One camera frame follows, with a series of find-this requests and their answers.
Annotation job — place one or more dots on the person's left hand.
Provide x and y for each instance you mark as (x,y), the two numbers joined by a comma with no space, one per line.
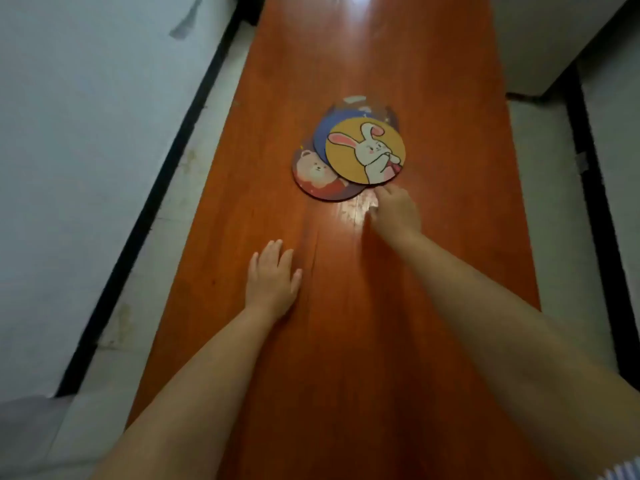
(270,287)

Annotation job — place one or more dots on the person's right hand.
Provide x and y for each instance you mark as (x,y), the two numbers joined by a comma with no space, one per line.
(397,214)

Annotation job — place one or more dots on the yellow rabbit round coaster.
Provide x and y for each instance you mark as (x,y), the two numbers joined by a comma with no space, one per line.
(345,159)

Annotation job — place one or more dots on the purple pink bear balloon coaster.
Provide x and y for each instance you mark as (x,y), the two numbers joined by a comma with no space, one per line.
(315,180)

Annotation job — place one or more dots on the purple brown bear sun coaster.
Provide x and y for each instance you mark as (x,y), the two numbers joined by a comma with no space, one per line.
(386,114)

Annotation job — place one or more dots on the blue shiba dog coaster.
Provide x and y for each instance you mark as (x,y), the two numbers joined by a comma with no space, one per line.
(324,132)

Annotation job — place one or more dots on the person's right forearm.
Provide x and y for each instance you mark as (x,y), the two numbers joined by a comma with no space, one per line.
(500,344)

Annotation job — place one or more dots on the person's left forearm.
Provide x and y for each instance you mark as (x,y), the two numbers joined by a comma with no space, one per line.
(190,404)

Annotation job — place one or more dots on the orange wooden table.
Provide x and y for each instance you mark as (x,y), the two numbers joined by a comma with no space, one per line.
(350,59)

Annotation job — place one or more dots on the white cabinet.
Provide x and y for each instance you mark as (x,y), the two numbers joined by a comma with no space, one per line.
(540,39)

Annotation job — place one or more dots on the blue striped shirt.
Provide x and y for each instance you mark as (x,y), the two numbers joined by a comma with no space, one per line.
(625,472)

